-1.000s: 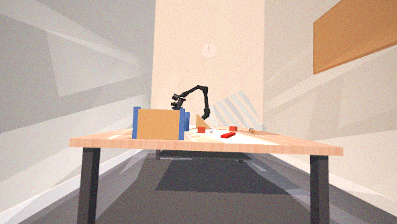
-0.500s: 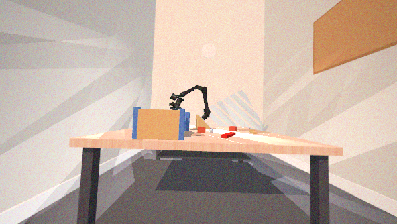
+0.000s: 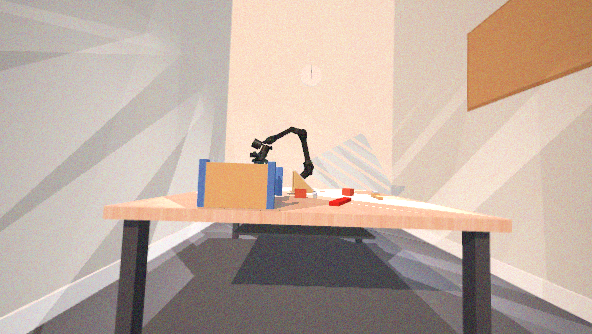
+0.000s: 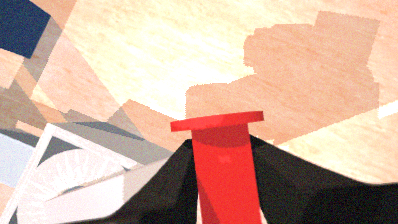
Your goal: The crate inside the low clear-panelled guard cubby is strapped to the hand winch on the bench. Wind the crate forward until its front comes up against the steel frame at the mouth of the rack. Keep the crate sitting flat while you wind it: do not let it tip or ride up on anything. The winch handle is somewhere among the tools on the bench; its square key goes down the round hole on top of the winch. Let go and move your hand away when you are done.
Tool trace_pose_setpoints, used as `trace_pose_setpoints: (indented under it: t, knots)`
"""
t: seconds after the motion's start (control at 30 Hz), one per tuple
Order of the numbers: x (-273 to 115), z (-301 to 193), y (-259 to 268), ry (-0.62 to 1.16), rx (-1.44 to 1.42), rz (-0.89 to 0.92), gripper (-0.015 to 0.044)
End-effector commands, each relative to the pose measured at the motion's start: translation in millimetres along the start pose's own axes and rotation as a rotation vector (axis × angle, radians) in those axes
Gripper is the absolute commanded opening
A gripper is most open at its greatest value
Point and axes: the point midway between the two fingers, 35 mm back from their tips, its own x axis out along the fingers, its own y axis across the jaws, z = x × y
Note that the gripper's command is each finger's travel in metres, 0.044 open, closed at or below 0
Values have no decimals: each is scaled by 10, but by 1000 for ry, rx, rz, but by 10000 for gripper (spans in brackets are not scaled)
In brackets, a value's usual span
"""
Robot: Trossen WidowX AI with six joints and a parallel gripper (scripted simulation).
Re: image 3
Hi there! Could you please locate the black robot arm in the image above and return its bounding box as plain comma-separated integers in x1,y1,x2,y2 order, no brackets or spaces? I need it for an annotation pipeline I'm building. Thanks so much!
250,126,314,180

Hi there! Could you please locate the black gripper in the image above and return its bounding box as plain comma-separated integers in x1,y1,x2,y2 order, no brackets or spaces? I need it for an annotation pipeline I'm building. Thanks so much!
252,151,268,161

